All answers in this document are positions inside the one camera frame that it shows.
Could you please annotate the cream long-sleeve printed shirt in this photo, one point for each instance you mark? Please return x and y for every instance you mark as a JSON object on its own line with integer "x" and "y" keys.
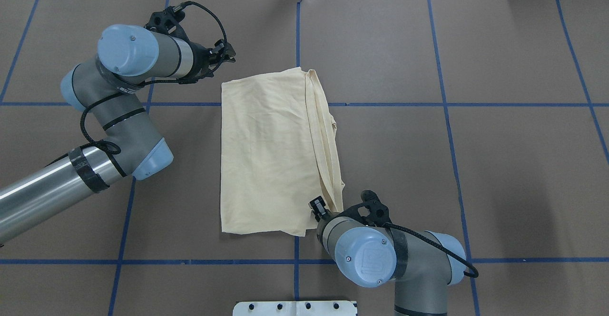
{"x": 278, "y": 152}

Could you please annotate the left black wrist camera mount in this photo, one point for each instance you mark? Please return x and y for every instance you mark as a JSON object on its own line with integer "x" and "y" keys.
{"x": 168, "y": 22}

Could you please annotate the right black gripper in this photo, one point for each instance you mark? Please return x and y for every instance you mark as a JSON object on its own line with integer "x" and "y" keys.
{"x": 318, "y": 207}

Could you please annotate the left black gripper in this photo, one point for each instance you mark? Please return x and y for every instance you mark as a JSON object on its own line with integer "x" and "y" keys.
{"x": 201, "y": 61}

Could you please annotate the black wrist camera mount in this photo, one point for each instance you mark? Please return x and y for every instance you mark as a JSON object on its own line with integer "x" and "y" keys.
{"x": 168, "y": 22}
{"x": 370, "y": 212}

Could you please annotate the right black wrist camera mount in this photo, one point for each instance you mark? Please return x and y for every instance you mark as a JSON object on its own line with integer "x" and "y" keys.
{"x": 370, "y": 212}

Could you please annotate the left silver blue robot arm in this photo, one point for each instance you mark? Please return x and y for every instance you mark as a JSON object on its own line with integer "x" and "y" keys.
{"x": 122, "y": 140}

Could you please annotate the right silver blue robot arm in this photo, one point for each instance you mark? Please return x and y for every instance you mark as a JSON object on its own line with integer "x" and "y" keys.
{"x": 370, "y": 250}

